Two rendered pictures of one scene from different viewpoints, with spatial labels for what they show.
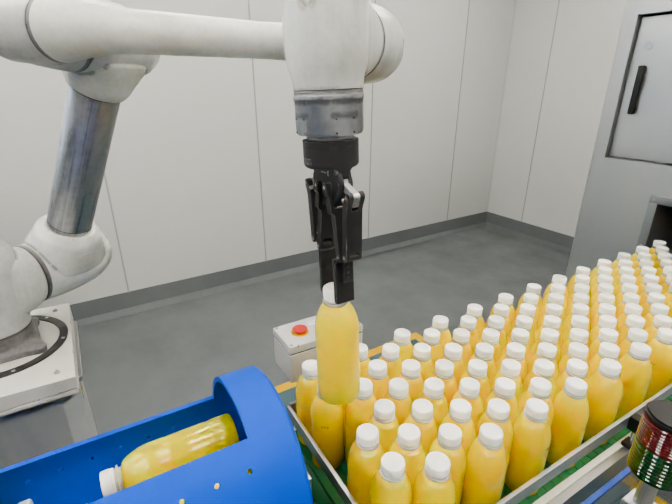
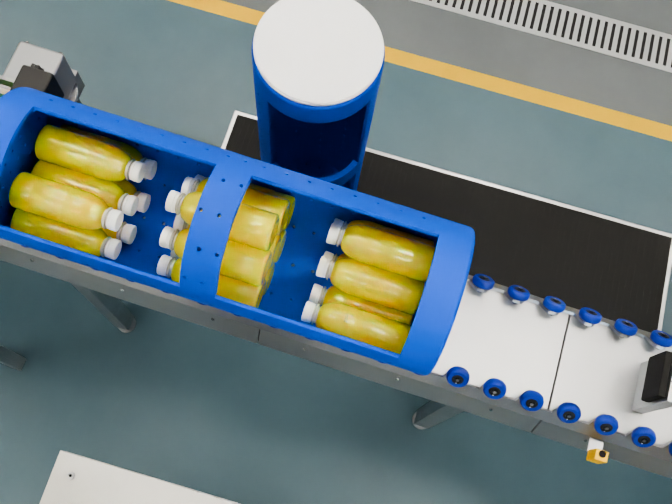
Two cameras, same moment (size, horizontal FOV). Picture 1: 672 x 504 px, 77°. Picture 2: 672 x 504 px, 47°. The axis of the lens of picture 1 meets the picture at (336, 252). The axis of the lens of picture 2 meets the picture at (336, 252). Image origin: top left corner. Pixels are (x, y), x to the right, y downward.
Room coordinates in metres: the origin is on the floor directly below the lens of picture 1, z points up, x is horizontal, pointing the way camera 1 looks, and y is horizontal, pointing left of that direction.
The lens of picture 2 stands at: (0.53, 0.91, 2.47)
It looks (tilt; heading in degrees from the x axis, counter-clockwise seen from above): 72 degrees down; 218
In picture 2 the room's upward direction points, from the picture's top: 11 degrees clockwise
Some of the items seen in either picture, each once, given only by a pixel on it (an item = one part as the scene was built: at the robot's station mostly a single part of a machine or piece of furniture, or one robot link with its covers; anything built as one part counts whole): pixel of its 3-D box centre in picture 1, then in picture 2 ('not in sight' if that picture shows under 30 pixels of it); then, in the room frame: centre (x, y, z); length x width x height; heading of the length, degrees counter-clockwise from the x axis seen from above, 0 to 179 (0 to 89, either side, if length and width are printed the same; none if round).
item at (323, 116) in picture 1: (329, 115); not in sight; (0.58, 0.01, 1.62); 0.09 x 0.09 x 0.06
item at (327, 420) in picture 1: (327, 425); not in sight; (0.68, 0.02, 0.99); 0.07 x 0.07 x 0.19
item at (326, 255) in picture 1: (329, 269); not in sight; (0.60, 0.01, 1.39); 0.03 x 0.01 x 0.07; 119
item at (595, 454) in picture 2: not in sight; (600, 442); (0.01, 1.25, 0.92); 0.08 x 0.03 x 0.05; 30
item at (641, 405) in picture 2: not in sight; (655, 381); (-0.13, 1.22, 1.00); 0.10 x 0.04 x 0.15; 30
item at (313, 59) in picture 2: not in sight; (318, 46); (-0.11, 0.27, 1.03); 0.28 x 0.28 x 0.01
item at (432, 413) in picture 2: not in sight; (439, 409); (0.07, 1.02, 0.31); 0.06 x 0.06 x 0.63; 30
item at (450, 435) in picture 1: (450, 434); not in sight; (0.56, -0.20, 1.09); 0.04 x 0.04 x 0.02
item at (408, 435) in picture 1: (408, 434); not in sight; (0.56, -0.13, 1.09); 0.04 x 0.04 x 0.02
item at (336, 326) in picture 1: (337, 346); not in sight; (0.57, 0.00, 1.26); 0.07 x 0.07 x 0.19
